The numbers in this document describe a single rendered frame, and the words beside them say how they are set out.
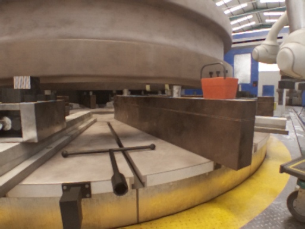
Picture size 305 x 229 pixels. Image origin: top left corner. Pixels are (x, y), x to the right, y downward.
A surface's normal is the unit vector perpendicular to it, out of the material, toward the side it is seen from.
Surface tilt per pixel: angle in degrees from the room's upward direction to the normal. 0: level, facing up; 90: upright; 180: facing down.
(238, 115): 90
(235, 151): 90
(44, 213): 90
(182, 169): 90
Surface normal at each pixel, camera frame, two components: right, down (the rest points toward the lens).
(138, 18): 0.40, 0.11
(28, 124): 0.11, 0.12
